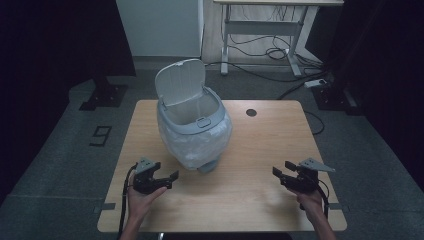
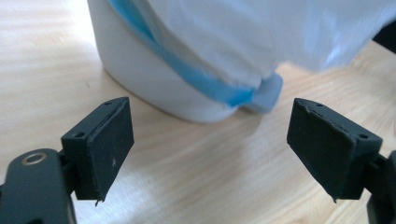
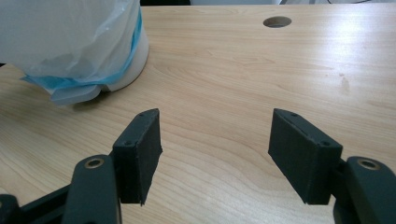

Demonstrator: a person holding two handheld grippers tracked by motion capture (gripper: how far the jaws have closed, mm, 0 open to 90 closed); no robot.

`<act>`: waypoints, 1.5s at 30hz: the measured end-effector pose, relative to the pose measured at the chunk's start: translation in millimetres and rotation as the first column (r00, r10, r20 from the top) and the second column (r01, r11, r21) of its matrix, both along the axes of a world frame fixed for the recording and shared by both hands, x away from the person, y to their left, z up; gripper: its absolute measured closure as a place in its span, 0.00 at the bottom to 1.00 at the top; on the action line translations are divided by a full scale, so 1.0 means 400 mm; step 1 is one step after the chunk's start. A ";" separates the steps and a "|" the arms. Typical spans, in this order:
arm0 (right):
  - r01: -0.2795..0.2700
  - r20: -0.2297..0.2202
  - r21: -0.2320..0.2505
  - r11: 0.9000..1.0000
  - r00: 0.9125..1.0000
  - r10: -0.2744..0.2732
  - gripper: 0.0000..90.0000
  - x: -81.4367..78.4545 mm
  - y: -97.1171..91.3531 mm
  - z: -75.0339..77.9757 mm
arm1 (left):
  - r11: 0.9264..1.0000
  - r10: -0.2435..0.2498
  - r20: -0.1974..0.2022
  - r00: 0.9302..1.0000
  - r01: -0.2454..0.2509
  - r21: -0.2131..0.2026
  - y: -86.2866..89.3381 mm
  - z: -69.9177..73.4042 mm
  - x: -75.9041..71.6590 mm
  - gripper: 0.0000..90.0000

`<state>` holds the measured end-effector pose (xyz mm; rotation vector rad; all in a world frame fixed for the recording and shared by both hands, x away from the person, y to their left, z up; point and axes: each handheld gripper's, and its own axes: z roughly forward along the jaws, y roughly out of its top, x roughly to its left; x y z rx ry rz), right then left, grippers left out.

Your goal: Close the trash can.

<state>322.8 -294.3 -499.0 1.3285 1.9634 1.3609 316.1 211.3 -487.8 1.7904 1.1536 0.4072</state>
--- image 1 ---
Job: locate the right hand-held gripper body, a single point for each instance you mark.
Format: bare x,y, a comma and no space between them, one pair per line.
303,181

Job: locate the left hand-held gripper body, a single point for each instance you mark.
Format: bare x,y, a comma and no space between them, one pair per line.
146,183

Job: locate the grey white lidded trash can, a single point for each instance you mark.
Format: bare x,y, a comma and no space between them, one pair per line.
186,110

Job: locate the person's left hand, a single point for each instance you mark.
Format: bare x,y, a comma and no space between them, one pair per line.
140,205

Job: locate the person's right hand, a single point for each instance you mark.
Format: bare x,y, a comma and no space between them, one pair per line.
313,206

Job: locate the grey tape strip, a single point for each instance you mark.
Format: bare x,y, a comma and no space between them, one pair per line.
105,207
339,207

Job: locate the white plastic bin liner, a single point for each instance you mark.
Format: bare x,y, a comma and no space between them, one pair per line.
206,143

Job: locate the dark round table grommet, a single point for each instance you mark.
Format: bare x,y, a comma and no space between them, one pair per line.
251,112

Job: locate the white power strip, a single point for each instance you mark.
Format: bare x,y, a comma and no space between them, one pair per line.
315,83

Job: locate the black stand base plate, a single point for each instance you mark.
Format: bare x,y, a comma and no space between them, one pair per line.
105,96
336,100

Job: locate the white wall panel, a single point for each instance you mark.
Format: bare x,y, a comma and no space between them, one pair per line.
160,26

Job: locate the white metal frame desk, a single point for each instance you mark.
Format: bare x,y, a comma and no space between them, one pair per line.
263,28

